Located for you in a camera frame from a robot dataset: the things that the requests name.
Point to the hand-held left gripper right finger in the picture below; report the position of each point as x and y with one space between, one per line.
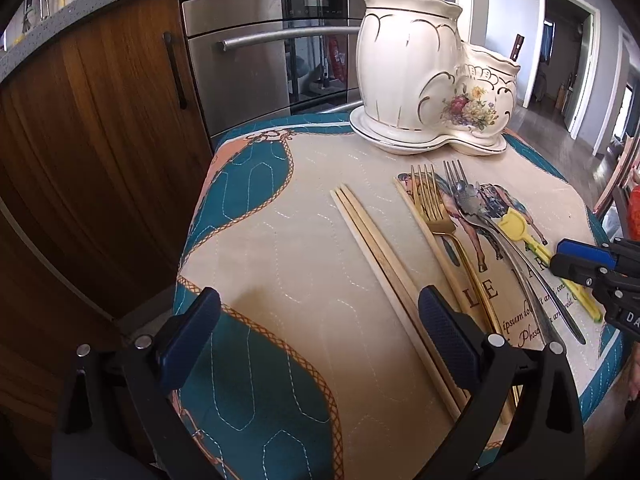
445 330

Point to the wooden chair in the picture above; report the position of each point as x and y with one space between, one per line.
617 170

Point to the gold fork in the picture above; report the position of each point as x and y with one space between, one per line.
430 205

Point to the wooden cabinet door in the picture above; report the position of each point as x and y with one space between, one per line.
100 110

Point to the silver fork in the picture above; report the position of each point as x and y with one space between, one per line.
452 175

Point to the white floral ceramic utensil holder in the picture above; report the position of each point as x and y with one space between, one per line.
400 60

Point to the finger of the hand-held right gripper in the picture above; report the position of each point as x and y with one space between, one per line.
585 250
575 267

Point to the stainless steel oven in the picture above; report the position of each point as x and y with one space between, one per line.
240 85

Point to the printed quilted table mat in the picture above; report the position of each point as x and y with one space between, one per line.
280 260

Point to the silver spoon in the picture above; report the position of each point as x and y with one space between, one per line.
468 200

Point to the white door frame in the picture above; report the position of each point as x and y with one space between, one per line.
590 60

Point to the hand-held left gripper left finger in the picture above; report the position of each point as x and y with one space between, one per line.
192 330

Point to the wooden chopstick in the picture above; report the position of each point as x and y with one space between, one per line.
380 260
380 245
370 265
415 210

